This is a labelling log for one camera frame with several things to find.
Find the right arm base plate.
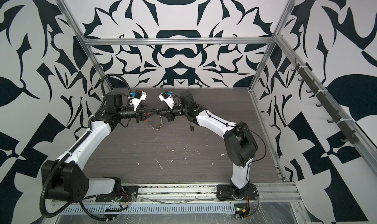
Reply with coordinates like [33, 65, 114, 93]
[216, 184, 258, 201]

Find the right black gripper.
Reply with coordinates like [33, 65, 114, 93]
[157, 104, 190, 122]

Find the aluminium frame crossbar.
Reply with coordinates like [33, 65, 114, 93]
[83, 37, 273, 46]

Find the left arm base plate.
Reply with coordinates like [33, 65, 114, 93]
[95, 185, 139, 202]

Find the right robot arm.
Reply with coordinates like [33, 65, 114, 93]
[158, 90, 267, 200]

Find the white slotted cable duct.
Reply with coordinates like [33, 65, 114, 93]
[58, 203, 236, 215]

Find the keyring chain with red tag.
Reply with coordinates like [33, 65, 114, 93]
[145, 111, 165, 131]

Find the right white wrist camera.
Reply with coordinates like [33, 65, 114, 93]
[159, 90, 175, 110]

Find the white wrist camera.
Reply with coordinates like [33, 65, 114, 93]
[130, 89, 147, 111]
[159, 90, 175, 110]

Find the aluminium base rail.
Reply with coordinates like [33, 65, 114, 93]
[52, 182, 302, 203]

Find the black wall hook rack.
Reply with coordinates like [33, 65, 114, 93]
[291, 58, 360, 144]

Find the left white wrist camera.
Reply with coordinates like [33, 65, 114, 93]
[130, 89, 147, 111]

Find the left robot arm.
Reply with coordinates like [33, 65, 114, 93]
[40, 90, 159, 204]

